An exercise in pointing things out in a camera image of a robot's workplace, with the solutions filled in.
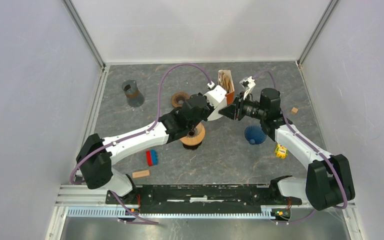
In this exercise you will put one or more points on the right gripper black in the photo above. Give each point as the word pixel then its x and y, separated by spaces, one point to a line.
pixel 232 110

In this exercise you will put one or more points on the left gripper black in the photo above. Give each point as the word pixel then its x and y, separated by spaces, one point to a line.
pixel 210 109

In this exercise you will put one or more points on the dark wooden ring holder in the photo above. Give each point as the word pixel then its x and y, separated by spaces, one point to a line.
pixel 178 99

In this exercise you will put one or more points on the light wooden ring holder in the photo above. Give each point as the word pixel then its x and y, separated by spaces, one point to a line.
pixel 194 136

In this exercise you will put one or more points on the grey glass carafe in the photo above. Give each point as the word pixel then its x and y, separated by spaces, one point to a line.
pixel 133 95

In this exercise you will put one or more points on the white paper coffee filter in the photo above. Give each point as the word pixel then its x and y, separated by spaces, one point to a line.
pixel 215 115

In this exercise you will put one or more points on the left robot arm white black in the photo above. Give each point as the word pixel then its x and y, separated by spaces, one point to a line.
pixel 97 155

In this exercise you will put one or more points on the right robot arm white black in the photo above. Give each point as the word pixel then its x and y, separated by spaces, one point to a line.
pixel 328 181

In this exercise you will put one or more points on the blue ribbed cone dripper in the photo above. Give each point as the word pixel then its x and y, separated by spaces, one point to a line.
pixel 254 135

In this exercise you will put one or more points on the brown paper filters stack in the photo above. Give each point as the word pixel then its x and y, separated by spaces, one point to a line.
pixel 225 80

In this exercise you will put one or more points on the small wooden cube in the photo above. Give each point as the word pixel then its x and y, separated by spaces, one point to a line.
pixel 294 111

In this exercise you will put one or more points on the yellow owl toy block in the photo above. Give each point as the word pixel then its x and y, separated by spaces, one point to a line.
pixel 281 151

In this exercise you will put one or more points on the red blue lego brick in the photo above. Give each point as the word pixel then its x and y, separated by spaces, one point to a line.
pixel 152 158

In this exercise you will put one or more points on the long wooden block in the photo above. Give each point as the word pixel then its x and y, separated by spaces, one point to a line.
pixel 141 174

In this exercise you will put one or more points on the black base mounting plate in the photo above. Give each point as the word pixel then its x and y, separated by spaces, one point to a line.
pixel 205 198

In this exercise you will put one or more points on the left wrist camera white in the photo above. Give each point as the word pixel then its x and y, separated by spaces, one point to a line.
pixel 216 97

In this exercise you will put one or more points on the aluminium frame rail front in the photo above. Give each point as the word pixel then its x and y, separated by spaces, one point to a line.
pixel 79 201

